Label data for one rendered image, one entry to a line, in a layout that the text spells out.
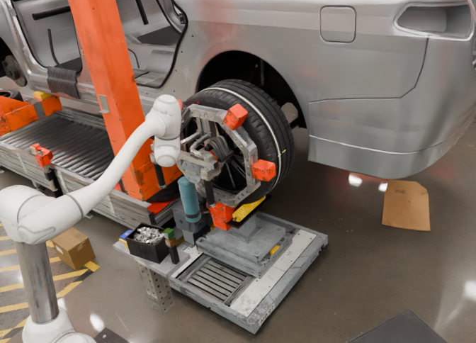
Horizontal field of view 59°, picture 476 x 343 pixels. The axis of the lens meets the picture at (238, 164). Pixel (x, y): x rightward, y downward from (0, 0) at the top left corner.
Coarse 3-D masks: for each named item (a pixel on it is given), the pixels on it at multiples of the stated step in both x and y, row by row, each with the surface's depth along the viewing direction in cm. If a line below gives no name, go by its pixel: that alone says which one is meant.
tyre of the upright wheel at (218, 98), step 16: (224, 80) 228; (240, 80) 222; (192, 96) 220; (208, 96) 211; (224, 96) 207; (256, 96) 212; (256, 112) 205; (272, 112) 211; (256, 128) 202; (272, 128) 207; (288, 128) 216; (256, 144) 206; (272, 144) 206; (288, 144) 216; (272, 160) 207; (288, 160) 220; (256, 192) 222
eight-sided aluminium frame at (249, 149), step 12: (192, 108) 211; (204, 108) 211; (216, 108) 208; (216, 120) 203; (180, 132) 231; (228, 132) 202; (240, 132) 203; (240, 144) 201; (252, 144) 202; (252, 156) 206; (180, 168) 240; (252, 180) 207; (204, 192) 237; (216, 192) 237; (240, 192) 217; (252, 192) 213; (228, 204) 228
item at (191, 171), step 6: (204, 150) 215; (210, 150) 215; (216, 156) 215; (186, 162) 209; (222, 162) 218; (186, 168) 211; (192, 168) 208; (198, 168) 207; (186, 174) 214; (192, 174) 211; (198, 174) 208; (192, 180) 213; (198, 180) 210
